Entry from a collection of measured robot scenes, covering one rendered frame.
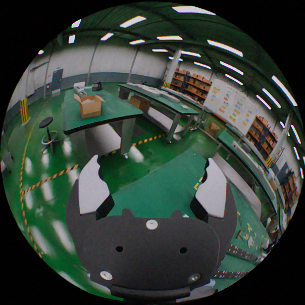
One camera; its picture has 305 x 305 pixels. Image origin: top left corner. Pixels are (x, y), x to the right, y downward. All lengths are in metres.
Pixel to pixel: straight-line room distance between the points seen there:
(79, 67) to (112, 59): 2.98
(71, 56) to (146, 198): 9.99
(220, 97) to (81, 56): 9.59
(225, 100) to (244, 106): 0.59
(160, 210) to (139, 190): 0.13
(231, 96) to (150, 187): 2.92
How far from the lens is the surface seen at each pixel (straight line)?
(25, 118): 5.32
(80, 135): 1.11
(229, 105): 3.05
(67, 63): 9.90
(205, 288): 0.24
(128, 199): 0.48
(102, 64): 10.19
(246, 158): 1.89
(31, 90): 10.31
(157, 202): 0.51
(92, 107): 1.03
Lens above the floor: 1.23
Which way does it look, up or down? 41 degrees down
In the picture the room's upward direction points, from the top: 20 degrees clockwise
